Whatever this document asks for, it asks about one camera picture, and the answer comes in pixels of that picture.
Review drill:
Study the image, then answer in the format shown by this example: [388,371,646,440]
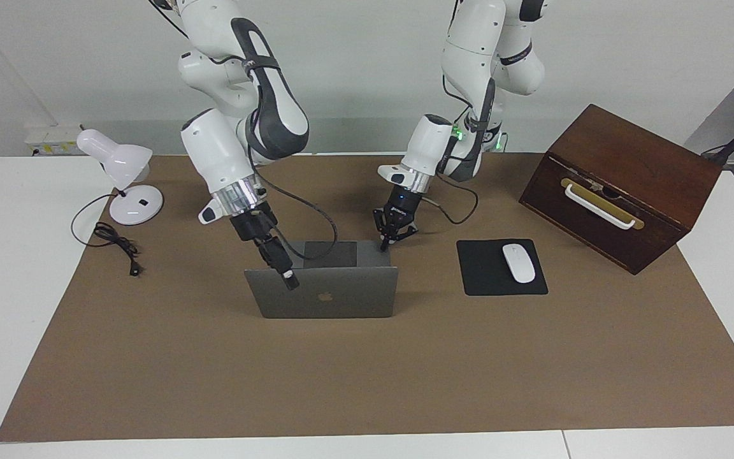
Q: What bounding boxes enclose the silver laptop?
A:
[244,240,399,319]

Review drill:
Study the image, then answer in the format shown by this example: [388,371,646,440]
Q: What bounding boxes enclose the white power strip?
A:
[25,126,82,157]

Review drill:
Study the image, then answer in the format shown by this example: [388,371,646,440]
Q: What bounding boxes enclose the dark wooden box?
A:
[519,104,723,275]

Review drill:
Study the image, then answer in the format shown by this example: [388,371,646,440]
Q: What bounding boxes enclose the white box handle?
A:
[563,184,637,230]

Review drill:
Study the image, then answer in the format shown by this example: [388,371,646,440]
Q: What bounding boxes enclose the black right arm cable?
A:
[246,143,340,259]

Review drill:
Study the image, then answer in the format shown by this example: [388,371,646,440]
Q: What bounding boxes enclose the brown table mat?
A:
[0,153,734,442]

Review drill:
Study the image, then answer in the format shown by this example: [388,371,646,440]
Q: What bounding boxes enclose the white computer mouse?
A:
[502,244,536,284]

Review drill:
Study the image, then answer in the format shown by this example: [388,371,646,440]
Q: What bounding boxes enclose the black lamp power cable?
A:
[71,193,143,278]

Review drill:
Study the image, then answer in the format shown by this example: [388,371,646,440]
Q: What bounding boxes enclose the black mouse pad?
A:
[456,239,549,296]

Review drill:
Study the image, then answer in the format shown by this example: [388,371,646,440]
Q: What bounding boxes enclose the white desk lamp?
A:
[76,129,164,226]

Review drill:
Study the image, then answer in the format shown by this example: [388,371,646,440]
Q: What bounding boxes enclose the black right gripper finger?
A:
[275,255,301,291]
[257,238,291,275]

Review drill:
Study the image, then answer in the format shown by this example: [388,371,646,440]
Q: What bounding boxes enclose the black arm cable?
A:
[421,172,479,225]
[246,143,340,259]

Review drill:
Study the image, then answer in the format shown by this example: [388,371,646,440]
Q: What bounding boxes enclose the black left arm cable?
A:
[421,172,479,225]

